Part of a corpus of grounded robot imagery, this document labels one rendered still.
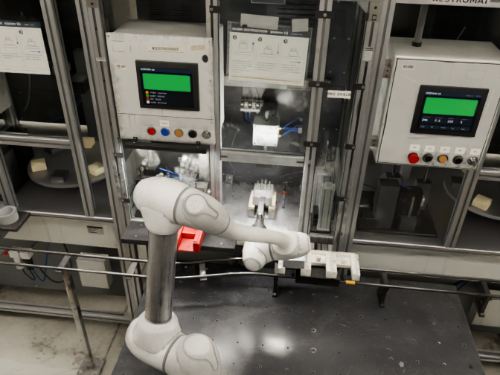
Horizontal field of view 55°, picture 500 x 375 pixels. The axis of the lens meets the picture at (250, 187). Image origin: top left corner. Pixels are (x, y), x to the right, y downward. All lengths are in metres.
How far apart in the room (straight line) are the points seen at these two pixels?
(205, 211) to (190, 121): 0.66
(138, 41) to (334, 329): 1.46
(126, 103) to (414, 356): 1.60
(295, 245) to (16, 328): 2.00
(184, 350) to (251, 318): 0.53
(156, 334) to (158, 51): 1.07
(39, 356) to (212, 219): 1.89
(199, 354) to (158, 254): 0.38
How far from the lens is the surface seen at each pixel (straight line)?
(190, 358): 1.79
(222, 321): 2.23
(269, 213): 2.38
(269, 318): 2.24
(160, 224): 1.60
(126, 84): 2.07
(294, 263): 2.17
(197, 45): 1.93
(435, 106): 2.00
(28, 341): 3.27
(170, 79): 1.98
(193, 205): 1.48
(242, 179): 2.68
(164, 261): 1.70
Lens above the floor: 2.37
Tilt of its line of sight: 34 degrees down
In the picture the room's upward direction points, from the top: 1 degrees clockwise
